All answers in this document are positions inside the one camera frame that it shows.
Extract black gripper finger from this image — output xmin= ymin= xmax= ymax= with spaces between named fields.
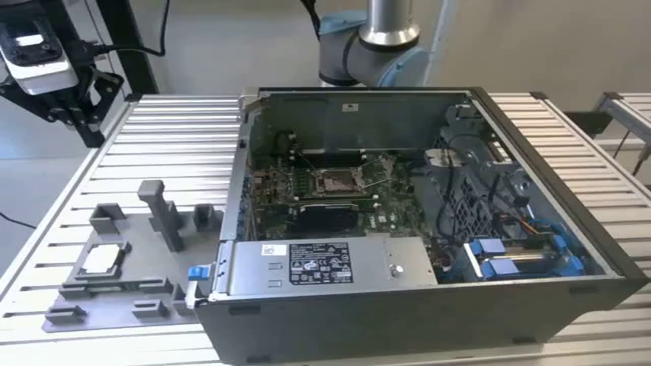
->
xmin=0 ymin=85 xmax=79 ymax=126
xmin=72 ymin=62 xmax=127 ymax=149

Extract silver square CPU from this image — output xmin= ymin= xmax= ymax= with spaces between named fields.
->
xmin=80 ymin=243 xmax=128 ymax=275

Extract CPU socket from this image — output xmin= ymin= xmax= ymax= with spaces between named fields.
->
xmin=314 ymin=166 xmax=366 ymax=197

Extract single RAM slot white clips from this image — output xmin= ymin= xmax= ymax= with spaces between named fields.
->
xmin=290 ymin=192 xmax=379 ymax=202

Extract silver case corner latch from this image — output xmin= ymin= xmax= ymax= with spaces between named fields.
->
xmin=238 ymin=91 xmax=271 ymax=115

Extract black round case fan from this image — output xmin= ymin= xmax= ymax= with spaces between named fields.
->
xmin=274 ymin=130 xmax=299 ymax=154

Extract green RAM stick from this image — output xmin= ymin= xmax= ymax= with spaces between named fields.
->
xmin=75 ymin=280 xmax=166 ymax=290

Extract blue case latch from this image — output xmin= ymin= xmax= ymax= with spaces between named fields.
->
xmin=186 ymin=265 xmax=211 ymax=284

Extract grey plastic parts rack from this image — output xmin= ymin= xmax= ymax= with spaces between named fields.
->
xmin=40 ymin=178 xmax=228 ymax=335

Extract black RAM slots white clips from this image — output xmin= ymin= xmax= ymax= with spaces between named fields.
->
xmin=288 ymin=132 xmax=368 ymax=169

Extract silver power supply unit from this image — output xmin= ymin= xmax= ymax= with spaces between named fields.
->
xmin=210 ymin=236 xmax=440 ymax=299

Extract black graphics card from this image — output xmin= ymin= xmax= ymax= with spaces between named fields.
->
xmin=295 ymin=203 xmax=360 ymax=234

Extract green motherboard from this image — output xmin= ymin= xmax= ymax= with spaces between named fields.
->
xmin=247 ymin=150 xmax=435 ymax=245

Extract black open PC case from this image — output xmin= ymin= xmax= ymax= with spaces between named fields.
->
xmin=195 ymin=86 xmax=651 ymax=366

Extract grey metal drive cage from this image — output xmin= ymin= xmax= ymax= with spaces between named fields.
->
xmin=410 ymin=124 xmax=531 ymax=246

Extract blue disk carrier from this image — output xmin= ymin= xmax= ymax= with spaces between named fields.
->
xmin=468 ymin=236 xmax=507 ymax=255
xmin=478 ymin=256 xmax=522 ymax=277

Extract metal slat side table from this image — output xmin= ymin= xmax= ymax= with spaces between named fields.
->
xmin=594 ymin=91 xmax=651 ymax=143

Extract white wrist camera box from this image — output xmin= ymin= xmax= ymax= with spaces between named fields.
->
xmin=0 ymin=19 xmax=82 ymax=96

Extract black frame post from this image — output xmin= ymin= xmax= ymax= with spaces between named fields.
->
xmin=95 ymin=0 xmax=160 ymax=96

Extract black camera cable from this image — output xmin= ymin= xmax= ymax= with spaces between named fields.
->
xmin=100 ymin=0 xmax=171 ymax=57

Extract black floor cable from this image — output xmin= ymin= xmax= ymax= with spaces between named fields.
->
xmin=0 ymin=210 xmax=38 ymax=230

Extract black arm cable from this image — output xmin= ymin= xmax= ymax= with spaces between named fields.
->
xmin=298 ymin=0 xmax=323 ymax=39

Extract metal socket cover frame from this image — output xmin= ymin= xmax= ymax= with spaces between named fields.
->
xmin=354 ymin=155 xmax=379 ymax=191

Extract black wire in case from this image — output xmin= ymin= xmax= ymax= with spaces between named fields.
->
xmin=438 ymin=143 xmax=462 ymax=245

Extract coloured disk wires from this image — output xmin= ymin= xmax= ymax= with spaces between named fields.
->
xmin=496 ymin=213 xmax=542 ymax=238

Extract black table bracket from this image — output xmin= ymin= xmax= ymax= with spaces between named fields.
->
xmin=563 ymin=110 xmax=615 ymax=139

